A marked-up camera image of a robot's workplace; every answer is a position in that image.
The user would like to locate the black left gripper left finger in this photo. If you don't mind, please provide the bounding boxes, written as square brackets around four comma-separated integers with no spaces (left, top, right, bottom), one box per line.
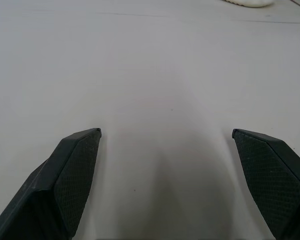
[0,127,103,240]

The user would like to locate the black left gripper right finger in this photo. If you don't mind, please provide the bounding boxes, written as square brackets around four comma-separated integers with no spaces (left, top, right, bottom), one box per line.
[231,128,300,240]

